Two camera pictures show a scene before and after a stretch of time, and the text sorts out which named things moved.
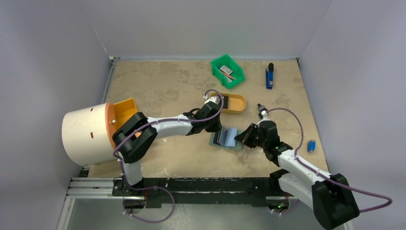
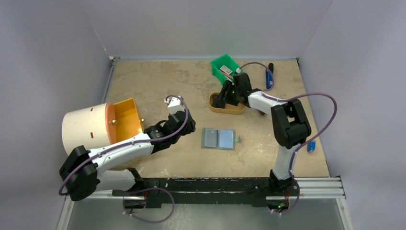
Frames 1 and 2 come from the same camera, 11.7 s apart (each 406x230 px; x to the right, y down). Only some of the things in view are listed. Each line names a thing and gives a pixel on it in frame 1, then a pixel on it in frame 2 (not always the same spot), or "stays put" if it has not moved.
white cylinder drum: [84, 136] stays put
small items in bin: [227, 73] stays put
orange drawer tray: [117, 115] stays put
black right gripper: [249, 135] -> [231, 87]
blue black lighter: [269, 73] stays put
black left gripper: [217, 127] -> [190, 128]
